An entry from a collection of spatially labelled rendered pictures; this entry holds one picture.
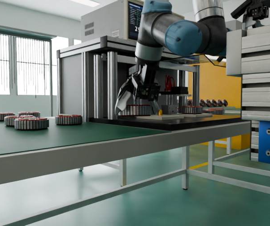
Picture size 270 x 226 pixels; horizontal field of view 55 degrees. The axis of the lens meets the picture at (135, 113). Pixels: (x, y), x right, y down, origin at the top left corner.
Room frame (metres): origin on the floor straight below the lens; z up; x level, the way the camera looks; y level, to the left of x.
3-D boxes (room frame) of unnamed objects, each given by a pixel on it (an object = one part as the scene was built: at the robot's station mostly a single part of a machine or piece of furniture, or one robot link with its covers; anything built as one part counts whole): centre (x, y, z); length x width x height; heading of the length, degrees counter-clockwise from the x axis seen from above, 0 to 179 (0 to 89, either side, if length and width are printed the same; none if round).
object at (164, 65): (1.31, -0.13, 1.03); 0.62 x 0.01 x 0.03; 133
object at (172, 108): (1.43, -0.19, 0.80); 0.08 x 0.05 x 0.06; 133
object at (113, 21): (1.48, 0.01, 1.22); 0.44 x 0.39 x 0.20; 133
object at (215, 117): (1.25, -0.19, 0.76); 0.64 x 0.47 x 0.02; 133
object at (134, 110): (0.86, 0.00, 0.82); 0.11 x 0.11 x 0.04
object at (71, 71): (1.31, 0.31, 0.91); 0.28 x 0.03 x 0.32; 43
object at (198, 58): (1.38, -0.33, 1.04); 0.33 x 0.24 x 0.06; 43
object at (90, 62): (1.43, -0.02, 0.92); 0.66 x 0.01 x 0.30; 133
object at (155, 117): (1.16, -0.11, 0.78); 0.15 x 0.15 x 0.01; 43
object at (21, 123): (0.91, 0.36, 0.77); 0.11 x 0.11 x 0.04
